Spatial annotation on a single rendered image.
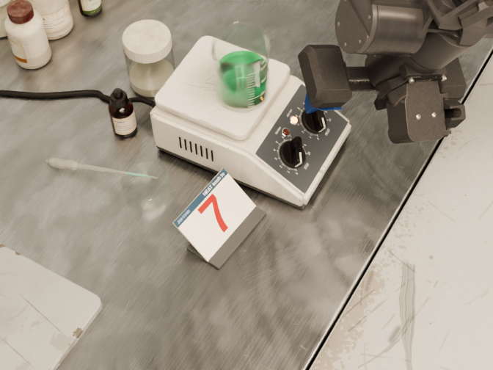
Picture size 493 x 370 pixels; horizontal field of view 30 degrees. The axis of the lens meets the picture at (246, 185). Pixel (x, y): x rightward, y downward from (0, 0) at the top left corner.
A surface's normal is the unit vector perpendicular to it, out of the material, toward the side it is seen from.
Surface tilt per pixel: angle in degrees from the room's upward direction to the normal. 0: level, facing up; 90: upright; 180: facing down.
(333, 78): 30
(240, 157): 90
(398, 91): 48
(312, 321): 0
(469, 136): 0
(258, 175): 90
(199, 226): 40
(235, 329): 0
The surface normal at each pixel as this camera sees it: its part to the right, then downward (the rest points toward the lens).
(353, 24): -0.89, 0.01
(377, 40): 0.32, 0.73
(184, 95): -0.02, -0.58
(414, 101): 0.49, -0.01
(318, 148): 0.43, -0.33
